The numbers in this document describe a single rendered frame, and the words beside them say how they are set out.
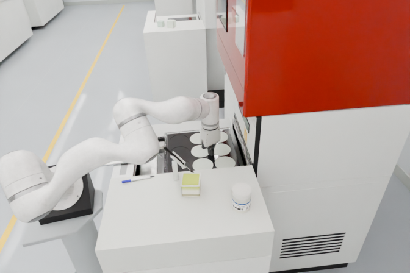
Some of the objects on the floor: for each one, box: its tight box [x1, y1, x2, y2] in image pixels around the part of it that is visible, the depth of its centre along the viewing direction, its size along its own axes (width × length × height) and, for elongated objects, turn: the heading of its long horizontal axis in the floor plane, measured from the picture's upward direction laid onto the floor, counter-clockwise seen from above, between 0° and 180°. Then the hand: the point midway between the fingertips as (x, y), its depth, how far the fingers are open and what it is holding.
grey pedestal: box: [22, 187, 103, 273], centre depth 160 cm, size 51×44×82 cm
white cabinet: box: [118, 255, 271, 273], centre depth 176 cm, size 64×96×82 cm, turn 9°
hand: (210, 150), depth 152 cm, fingers closed
